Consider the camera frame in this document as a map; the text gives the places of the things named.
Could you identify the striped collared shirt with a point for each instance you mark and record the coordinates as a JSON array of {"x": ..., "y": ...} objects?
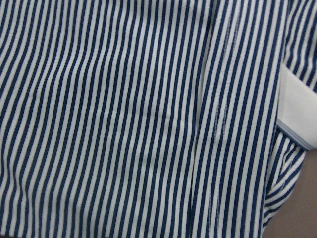
[{"x": 153, "y": 118}]

